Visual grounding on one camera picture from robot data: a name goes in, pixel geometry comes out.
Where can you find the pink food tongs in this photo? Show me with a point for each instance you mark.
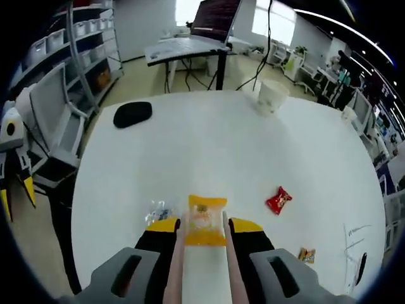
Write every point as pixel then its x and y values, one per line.
pixel 175 269

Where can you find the small brown food packet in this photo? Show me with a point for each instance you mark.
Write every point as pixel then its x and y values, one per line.
pixel 307 255

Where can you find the black computer mouse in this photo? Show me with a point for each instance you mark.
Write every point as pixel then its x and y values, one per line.
pixel 133 114

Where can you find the white power strip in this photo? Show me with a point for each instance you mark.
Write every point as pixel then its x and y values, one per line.
pixel 352 253

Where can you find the small black-legged table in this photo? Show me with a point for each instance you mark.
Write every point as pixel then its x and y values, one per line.
pixel 190 50

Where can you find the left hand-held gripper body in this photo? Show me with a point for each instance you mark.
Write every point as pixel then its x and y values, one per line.
pixel 12 136

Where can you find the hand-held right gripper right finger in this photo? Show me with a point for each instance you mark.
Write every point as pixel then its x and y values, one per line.
pixel 278 275

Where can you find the row of white storage bins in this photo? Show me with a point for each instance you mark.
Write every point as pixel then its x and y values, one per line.
pixel 79 28

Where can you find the yellow cake food packet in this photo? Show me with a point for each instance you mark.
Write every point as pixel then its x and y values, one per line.
pixel 207 221

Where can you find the clear white food packet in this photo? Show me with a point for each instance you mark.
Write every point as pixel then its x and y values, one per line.
pixel 159 211

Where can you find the open laptop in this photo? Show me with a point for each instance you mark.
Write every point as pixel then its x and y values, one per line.
pixel 215 19

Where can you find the small red food packet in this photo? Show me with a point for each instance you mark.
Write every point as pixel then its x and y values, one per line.
pixel 278 201

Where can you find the metal storage shelf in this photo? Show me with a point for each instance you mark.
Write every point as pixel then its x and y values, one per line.
pixel 95 41

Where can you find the black oblong adapter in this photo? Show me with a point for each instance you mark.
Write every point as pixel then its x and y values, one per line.
pixel 361 269

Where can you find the white cabinet green panel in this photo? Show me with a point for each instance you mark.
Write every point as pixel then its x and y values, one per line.
pixel 294 65

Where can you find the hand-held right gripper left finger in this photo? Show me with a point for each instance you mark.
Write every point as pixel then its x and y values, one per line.
pixel 133 272

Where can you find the white paper cup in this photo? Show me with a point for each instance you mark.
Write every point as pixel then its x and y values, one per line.
pixel 348 114
pixel 272 96

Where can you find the potted green plant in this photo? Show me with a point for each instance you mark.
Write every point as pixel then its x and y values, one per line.
pixel 301 50

